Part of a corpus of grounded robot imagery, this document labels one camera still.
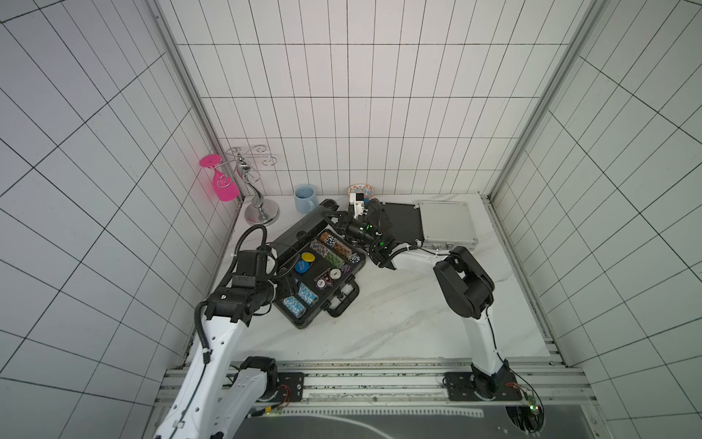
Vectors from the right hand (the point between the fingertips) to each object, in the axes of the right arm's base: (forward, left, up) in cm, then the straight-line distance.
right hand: (328, 209), depth 84 cm
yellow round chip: (-6, +8, -19) cm, 22 cm away
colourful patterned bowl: (+30, -12, -20) cm, 38 cm away
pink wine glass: (+6, +35, +3) cm, 35 cm away
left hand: (-24, +8, -8) cm, 26 cm away
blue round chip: (-10, +10, -19) cm, 23 cm away
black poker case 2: (-10, +4, -19) cm, 22 cm away
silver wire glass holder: (+16, +34, -22) cm, 43 cm away
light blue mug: (+21, +14, -17) cm, 31 cm away
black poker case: (+11, -27, -18) cm, 34 cm away
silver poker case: (+12, -44, -20) cm, 49 cm away
